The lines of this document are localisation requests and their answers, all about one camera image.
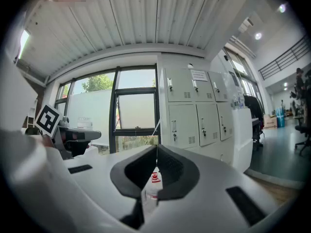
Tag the black jacket on chair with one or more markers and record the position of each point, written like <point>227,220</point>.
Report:
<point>253,108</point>

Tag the dark metal railing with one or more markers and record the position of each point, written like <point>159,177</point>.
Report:
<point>284,61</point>

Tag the white locker cabinet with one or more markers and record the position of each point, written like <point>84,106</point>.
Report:
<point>184,120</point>

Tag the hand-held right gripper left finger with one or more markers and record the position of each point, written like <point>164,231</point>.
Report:
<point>126,176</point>

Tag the blue bin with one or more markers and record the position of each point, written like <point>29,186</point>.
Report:
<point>280,119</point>

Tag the black window frame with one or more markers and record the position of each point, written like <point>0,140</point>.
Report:
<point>113,110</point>

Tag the black office chair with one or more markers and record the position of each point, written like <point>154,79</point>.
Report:
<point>303,130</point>

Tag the white paper notice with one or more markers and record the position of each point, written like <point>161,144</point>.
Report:
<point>198,75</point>

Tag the clear water bottle green label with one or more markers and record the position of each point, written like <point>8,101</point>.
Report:
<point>235,102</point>

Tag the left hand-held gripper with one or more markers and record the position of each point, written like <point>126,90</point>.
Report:
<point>47,118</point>

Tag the white partition counter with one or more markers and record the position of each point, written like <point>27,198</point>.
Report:
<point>241,135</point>

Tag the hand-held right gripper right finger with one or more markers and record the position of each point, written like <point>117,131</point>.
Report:
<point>182,176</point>

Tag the ceiling spotlight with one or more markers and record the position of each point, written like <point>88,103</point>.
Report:
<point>258,35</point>
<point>282,8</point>

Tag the brown cardboard box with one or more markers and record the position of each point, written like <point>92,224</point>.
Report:
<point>270,121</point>

